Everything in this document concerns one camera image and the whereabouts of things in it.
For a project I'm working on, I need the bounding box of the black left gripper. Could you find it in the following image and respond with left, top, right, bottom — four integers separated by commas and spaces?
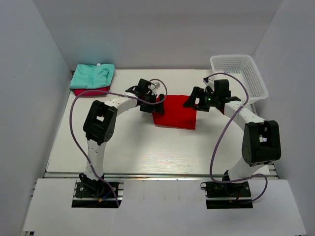
141, 93, 165, 115

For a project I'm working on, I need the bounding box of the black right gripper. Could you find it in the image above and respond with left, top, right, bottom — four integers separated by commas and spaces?
183, 87, 220, 112

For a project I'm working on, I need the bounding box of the red t-shirt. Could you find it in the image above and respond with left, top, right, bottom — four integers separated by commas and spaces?
152, 95, 196, 130

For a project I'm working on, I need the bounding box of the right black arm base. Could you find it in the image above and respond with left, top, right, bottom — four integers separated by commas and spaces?
200, 181, 253, 209

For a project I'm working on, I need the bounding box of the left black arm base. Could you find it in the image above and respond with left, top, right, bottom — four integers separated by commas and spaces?
71, 173, 124, 208

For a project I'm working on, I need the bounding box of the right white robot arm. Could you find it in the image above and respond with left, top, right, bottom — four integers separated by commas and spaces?
183, 80, 282, 196

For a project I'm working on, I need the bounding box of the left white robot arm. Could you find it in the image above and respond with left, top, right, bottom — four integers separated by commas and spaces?
83, 79, 167, 196

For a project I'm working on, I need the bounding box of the white plastic basket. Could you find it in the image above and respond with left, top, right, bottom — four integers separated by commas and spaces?
210, 54, 268, 104

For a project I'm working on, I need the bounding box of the folded magenta t-shirt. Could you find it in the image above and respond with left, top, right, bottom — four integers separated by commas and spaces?
72, 86, 110, 97

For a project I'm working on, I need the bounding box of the folded teal t-shirt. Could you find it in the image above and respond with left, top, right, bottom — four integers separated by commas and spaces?
70, 63, 115, 89

